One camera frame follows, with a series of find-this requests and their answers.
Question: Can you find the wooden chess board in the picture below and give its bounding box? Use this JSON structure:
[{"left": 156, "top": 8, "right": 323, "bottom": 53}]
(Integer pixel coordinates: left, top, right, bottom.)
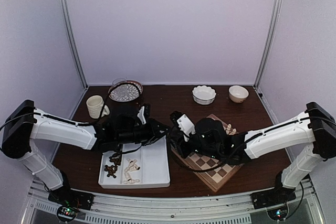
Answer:
[{"left": 171, "top": 114, "right": 243, "bottom": 192}]

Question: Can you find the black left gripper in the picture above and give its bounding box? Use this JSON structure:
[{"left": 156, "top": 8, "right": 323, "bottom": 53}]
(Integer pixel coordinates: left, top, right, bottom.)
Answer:
[{"left": 117, "top": 118, "right": 172, "bottom": 146}]

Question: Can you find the white scalloped bowl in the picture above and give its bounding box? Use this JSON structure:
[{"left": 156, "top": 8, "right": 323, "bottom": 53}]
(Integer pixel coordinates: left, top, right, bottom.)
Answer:
[{"left": 192, "top": 86, "right": 217, "bottom": 105}]

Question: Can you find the clear drinking glass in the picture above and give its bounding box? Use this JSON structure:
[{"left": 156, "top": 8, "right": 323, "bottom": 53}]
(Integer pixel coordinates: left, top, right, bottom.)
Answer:
[{"left": 112, "top": 78, "right": 127, "bottom": 99}]

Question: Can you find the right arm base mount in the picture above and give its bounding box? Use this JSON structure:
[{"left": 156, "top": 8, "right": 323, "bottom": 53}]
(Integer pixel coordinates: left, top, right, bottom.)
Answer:
[{"left": 250, "top": 189, "right": 296, "bottom": 209}]

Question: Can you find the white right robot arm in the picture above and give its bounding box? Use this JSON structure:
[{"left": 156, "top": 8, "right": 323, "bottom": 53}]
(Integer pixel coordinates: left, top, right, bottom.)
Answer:
[{"left": 170, "top": 102, "right": 335, "bottom": 204}]

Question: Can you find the right aluminium frame post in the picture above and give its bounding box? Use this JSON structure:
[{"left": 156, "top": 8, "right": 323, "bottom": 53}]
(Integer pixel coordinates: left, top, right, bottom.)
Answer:
[{"left": 254, "top": 0, "right": 283, "bottom": 90}]

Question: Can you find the light chess pieces pile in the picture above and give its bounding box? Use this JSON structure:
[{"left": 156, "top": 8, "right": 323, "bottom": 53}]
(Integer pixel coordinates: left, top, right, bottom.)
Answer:
[{"left": 122, "top": 158, "right": 141, "bottom": 184}]

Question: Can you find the cream round bowl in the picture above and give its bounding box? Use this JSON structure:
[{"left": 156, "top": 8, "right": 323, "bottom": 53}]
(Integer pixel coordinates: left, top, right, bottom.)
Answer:
[{"left": 228, "top": 86, "right": 249, "bottom": 103}]

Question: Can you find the left aluminium frame post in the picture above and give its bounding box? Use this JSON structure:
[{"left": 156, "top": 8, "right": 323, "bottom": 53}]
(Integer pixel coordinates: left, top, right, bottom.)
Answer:
[{"left": 55, "top": 0, "right": 88, "bottom": 90}]

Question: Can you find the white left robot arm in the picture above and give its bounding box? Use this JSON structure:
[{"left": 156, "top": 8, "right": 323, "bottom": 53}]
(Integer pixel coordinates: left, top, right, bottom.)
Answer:
[{"left": 2, "top": 100, "right": 170, "bottom": 205}]

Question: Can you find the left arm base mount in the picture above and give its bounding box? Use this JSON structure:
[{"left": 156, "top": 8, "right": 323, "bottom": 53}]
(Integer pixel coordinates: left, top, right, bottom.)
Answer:
[{"left": 48, "top": 190, "right": 94, "bottom": 210}]

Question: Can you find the aluminium frame post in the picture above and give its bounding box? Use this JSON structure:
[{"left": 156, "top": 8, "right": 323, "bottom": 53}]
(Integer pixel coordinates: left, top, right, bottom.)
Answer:
[
  {"left": 254, "top": 0, "right": 283, "bottom": 90},
  {"left": 55, "top": 0, "right": 88, "bottom": 90}
]

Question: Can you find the dark chess pieces pile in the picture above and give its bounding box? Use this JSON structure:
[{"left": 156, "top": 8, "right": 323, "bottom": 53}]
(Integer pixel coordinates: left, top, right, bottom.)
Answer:
[{"left": 104, "top": 152, "right": 122, "bottom": 178}]

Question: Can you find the patterned brown plate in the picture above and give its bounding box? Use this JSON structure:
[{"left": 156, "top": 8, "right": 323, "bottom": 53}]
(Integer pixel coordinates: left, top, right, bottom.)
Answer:
[{"left": 108, "top": 78, "right": 143, "bottom": 102}]

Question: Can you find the white plastic tray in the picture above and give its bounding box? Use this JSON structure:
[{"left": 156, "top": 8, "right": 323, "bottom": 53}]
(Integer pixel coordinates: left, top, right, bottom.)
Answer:
[{"left": 98, "top": 137, "right": 170, "bottom": 189}]

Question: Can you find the cream ceramic mug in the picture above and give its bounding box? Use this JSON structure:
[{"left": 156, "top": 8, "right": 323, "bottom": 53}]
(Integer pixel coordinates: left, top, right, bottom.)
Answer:
[{"left": 86, "top": 95, "right": 110, "bottom": 119}]

